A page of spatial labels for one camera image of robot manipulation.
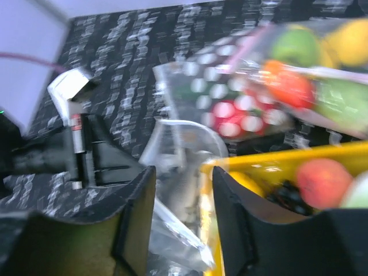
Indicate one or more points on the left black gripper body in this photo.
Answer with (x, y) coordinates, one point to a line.
(85, 149)

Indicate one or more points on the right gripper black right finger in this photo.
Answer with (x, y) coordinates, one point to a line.
(259, 237)

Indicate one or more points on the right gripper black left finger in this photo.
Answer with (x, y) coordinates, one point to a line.
(110, 237)

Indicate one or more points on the yellow fake lemon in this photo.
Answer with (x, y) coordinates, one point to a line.
(245, 181)

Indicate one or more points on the clear zip bag with lemon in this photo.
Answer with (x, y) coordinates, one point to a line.
(184, 233)

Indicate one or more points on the red spotted fake mushroom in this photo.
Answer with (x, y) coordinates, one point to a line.
(249, 114)

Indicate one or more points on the green fake bok choy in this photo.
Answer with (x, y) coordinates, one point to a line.
(357, 194)

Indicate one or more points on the fake peach in tray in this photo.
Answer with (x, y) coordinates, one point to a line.
(323, 182)

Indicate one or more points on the black fake grape bunch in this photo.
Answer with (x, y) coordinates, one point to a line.
(288, 196)

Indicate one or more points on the clear bag of fake fruit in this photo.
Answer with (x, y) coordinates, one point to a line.
(316, 70)

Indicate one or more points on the yellow plastic tray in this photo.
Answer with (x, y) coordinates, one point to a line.
(270, 169)

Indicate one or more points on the black marble pattern mat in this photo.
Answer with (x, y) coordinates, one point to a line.
(120, 52)

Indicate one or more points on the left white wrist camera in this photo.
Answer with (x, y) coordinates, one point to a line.
(70, 90)

